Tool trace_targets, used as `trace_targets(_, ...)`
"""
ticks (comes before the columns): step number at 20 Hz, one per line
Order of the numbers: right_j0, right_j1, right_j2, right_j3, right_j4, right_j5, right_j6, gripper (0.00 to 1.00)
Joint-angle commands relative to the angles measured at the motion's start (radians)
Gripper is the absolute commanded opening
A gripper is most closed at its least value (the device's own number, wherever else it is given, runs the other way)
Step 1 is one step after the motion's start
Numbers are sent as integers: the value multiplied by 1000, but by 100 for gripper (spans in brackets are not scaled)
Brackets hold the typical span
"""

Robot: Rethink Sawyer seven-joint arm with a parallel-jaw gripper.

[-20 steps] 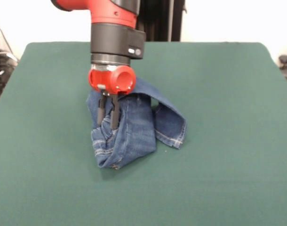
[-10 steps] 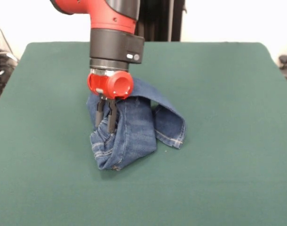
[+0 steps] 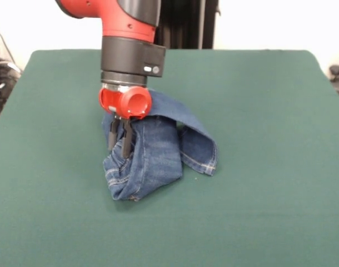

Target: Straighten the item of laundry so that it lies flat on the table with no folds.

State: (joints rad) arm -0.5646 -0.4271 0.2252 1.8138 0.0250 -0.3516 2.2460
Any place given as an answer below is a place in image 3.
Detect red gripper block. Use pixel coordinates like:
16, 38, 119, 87
98, 86, 152, 158

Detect blue denim jeans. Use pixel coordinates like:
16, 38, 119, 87
101, 88, 219, 201

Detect dark green table cloth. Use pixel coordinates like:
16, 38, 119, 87
0, 49, 339, 267

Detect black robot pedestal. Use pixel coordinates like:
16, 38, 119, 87
155, 0, 222, 50

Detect thin grey cable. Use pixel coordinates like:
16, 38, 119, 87
0, 22, 22, 75

